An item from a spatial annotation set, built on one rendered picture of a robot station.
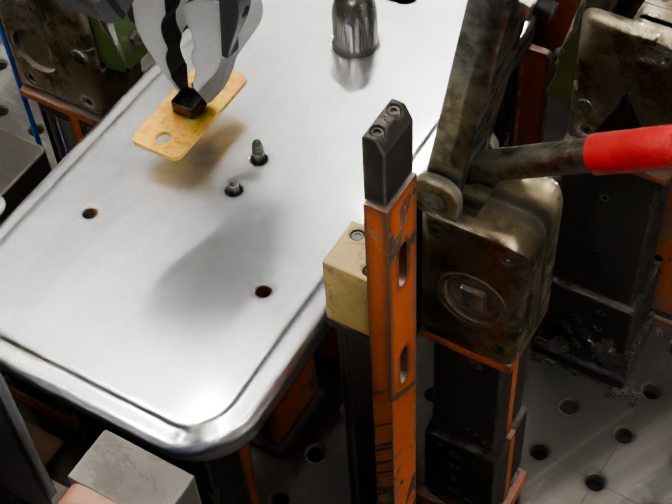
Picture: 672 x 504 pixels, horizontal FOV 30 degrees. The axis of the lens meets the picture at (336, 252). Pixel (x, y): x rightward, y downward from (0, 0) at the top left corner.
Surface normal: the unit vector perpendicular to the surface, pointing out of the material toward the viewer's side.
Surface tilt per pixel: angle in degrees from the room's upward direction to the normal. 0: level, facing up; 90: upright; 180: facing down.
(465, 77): 90
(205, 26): 84
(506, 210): 0
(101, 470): 0
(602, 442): 0
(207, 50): 84
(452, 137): 90
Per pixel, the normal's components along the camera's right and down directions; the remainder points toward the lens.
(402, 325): 0.86, 0.37
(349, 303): -0.51, 0.69
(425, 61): -0.05, -0.62
